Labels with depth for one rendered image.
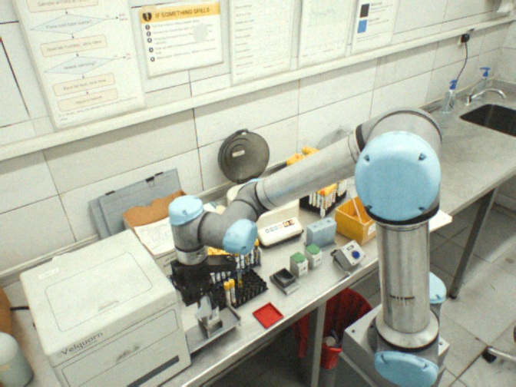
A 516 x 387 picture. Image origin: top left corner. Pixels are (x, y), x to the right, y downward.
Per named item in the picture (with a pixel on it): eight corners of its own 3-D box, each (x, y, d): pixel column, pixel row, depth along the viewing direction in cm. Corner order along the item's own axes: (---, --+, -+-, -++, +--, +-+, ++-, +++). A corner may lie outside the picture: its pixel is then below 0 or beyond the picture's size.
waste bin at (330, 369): (323, 427, 173) (332, 369, 149) (272, 366, 198) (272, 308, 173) (379, 378, 192) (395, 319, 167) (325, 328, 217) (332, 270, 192)
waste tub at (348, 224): (361, 246, 142) (365, 225, 136) (332, 229, 150) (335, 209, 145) (382, 230, 149) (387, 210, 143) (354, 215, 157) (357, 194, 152)
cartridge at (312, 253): (312, 269, 133) (313, 255, 129) (303, 262, 136) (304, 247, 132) (321, 265, 135) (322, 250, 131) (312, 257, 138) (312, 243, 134)
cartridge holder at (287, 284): (286, 295, 124) (286, 287, 122) (269, 279, 130) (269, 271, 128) (299, 287, 127) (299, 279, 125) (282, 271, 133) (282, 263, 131)
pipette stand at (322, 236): (314, 256, 138) (315, 234, 133) (302, 244, 144) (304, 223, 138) (336, 246, 142) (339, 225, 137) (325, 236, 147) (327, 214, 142)
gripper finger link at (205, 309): (195, 327, 101) (187, 299, 98) (215, 315, 104) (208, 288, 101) (201, 333, 99) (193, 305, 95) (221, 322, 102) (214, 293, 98)
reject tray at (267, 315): (266, 329, 114) (266, 327, 113) (252, 314, 118) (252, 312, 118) (283, 317, 117) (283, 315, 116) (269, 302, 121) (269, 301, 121)
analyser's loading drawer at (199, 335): (176, 365, 103) (174, 353, 100) (166, 347, 107) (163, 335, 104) (241, 325, 113) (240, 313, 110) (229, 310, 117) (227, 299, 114)
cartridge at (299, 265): (298, 279, 130) (299, 263, 126) (289, 270, 133) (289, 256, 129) (307, 273, 132) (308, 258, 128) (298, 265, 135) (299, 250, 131)
